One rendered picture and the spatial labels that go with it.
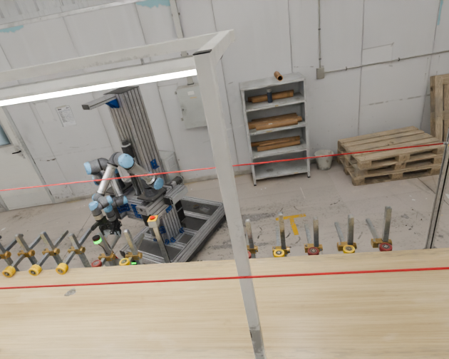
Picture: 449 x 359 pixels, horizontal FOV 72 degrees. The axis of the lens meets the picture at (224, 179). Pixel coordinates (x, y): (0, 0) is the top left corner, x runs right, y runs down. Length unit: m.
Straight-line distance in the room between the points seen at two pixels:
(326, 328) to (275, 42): 3.78
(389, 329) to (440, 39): 4.41
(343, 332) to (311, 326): 0.17
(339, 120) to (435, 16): 1.79
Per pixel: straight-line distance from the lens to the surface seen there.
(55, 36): 5.22
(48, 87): 1.85
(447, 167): 2.41
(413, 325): 2.11
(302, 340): 1.96
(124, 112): 3.15
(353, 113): 5.35
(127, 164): 2.76
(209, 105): 0.92
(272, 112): 4.96
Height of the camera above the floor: 2.56
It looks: 29 degrees down
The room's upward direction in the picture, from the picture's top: 11 degrees counter-clockwise
